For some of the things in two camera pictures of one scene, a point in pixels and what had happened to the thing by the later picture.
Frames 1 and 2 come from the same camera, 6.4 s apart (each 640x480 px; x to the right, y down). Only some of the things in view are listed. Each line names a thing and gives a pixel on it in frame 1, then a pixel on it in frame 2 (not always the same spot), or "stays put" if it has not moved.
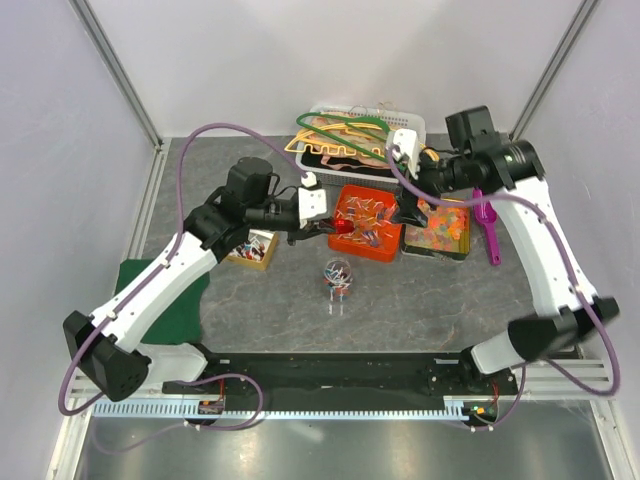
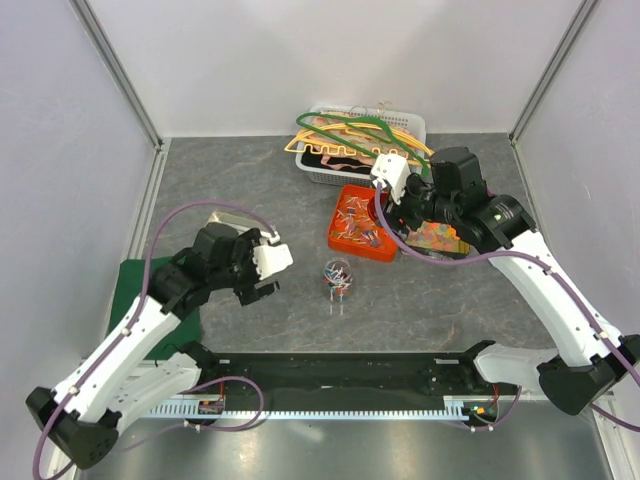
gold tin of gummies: x=447 y=234 stays put
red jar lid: x=343 y=225 to x=371 y=206
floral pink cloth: x=345 y=141 stays put
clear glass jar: x=337 y=282 stays put
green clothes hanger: x=356 y=126 stays put
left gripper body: x=284 y=224 to x=243 y=273
